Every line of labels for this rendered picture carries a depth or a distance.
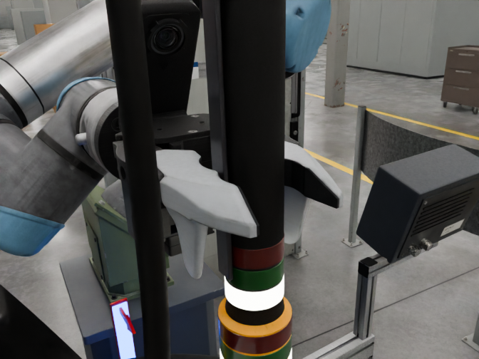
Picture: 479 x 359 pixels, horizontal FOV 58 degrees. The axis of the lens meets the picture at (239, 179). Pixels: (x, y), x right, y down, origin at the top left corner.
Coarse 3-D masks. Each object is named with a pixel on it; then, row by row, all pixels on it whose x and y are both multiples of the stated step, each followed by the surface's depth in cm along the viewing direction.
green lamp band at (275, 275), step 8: (280, 264) 23; (240, 272) 23; (248, 272) 22; (256, 272) 22; (264, 272) 23; (272, 272) 23; (280, 272) 23; (232, 280) 23; (240, 280) 23; (248, 280) 23; (256, 280) 23; (264, 280) 23; (272, 280) 23; (280, 280) 24; (248, 288) 23; (256, 288) 23; (264, 288) 23
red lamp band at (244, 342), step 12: (288, 324) 24; (228, 336) 24; (240, 336) 24; (264, 336) 23; (276, 336) 24; (288, 336) 25; (240, 348) 24; (252, 348) 24; (264, 348) 24; (276, 348) 24
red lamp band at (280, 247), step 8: (232, 248) 22; (272, 248) 22; (280, 248) 23; (232, 256) 23; (240, 256) 22; (248, 256) 22; (256, 256) 22; (264, 256) 22; (272, 256) 22; (280, 256) 23; (232, 264) 23; (240, 264) 22; (248, 264) 22; (256, 264) 22; (264, 264) 22; (272, 264) 23
